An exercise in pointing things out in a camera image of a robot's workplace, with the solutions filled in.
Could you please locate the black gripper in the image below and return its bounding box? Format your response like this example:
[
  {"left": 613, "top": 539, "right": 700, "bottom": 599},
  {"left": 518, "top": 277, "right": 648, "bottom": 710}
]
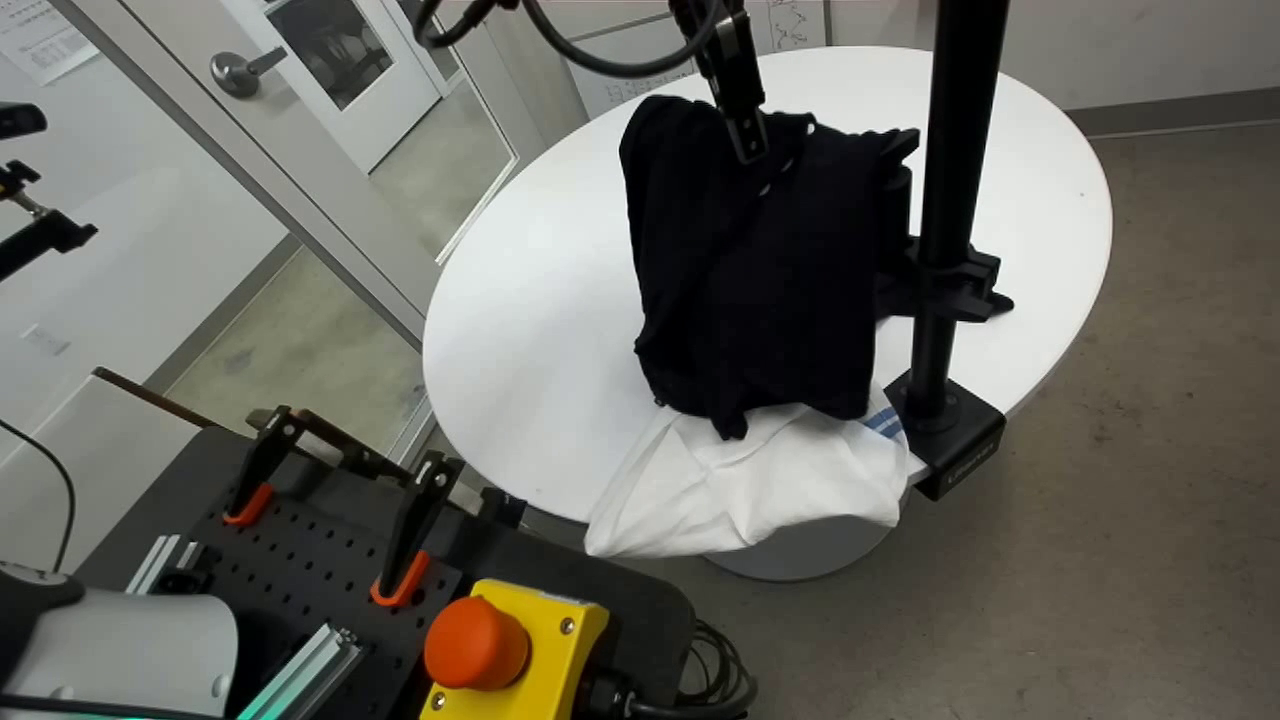
[{"left": 666, "top": 0, "right": 781, "bottom": 170}]

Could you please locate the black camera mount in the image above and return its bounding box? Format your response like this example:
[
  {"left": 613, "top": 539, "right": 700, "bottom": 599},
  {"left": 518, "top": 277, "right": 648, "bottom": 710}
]
[{"left": 0, "top": 101, "right": 104, "bottom": 284}]

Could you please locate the long aluminium extrusion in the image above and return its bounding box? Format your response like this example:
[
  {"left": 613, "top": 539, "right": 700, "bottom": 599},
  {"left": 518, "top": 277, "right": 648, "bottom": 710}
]
[{"left": 235, "top": 620, "right": 366, "bottom": 720}]

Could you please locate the black perforated mounting board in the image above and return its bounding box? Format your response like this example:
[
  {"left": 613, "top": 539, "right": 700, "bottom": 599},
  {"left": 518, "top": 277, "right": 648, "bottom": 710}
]
[{"left": 71, "top": 421, "right": 700, "bottom": 720}]

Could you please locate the black cable bundle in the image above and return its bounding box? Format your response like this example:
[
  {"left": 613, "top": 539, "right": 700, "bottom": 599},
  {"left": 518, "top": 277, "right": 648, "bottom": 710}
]
[{"left": 579, "top": 617, "right": 760, "bottom": 720}]

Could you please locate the grey robot arm base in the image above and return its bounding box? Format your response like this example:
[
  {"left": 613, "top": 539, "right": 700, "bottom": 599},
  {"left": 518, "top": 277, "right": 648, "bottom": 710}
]
[{"left": 0, "top": 566, "right": 245, "bottom": 720}]

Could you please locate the silver door handle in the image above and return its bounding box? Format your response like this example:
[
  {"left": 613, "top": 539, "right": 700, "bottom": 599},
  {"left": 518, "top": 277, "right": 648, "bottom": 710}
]
[{"left": 204, "top": 46, "right": 293, "bottom": 101}]

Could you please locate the black t-shirt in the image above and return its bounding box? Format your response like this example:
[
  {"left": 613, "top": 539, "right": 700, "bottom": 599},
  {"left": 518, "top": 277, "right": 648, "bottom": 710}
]
[{"left": 615, "top": 93, "right": 923, "bottom": 444}]

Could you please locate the short aluminium extrusion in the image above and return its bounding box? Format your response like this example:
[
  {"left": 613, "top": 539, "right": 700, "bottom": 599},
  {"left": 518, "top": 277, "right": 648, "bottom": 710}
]
[{"left": 124, "top": 529, "right": 206, "bottom": 599}]

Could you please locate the yellow emergency stop red button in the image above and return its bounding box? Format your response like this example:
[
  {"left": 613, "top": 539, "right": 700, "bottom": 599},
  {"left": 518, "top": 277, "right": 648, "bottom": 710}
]
[{"left": 414, "top": 578, "right": 615, "bottom": 720}]

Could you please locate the white door with window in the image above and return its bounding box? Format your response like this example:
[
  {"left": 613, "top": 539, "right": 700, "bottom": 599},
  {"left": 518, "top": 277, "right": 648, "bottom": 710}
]
[{"left": 116, "top": 0, "right": 451, "bottom": 179}]

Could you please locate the black clamp with orange handle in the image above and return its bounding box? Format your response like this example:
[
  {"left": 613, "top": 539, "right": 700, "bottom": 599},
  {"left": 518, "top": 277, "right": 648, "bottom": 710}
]
[
  {"left": 366, "top": 448, "right": 468, "bottom": 617},
  {"left": 215, "top": 403, "right": 321, "bottom": 536}
]

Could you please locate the black stand with clamp base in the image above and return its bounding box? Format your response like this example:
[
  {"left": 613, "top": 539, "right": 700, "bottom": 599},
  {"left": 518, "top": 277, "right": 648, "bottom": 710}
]
[{"left": 874, "top": 0, "right": 1019, "bottom": 506}]

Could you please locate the white cloth with blue stripes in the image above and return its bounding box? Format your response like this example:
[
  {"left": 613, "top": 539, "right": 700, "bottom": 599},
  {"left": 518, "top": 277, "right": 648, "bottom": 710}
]
[{"left": 579, "top": 395, "right": 931, "bottom": 566}]

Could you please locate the thin black cable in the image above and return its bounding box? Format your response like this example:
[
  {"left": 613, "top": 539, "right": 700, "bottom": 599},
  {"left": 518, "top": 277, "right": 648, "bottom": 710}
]
[{"left": 0, "top": 418, "right": 79, "bottom": 579}]

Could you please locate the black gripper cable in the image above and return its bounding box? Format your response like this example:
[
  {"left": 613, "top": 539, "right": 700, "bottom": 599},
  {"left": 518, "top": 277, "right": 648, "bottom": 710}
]
[{"left": 406, "top": 0, "right": 730, "bottom": 85}]

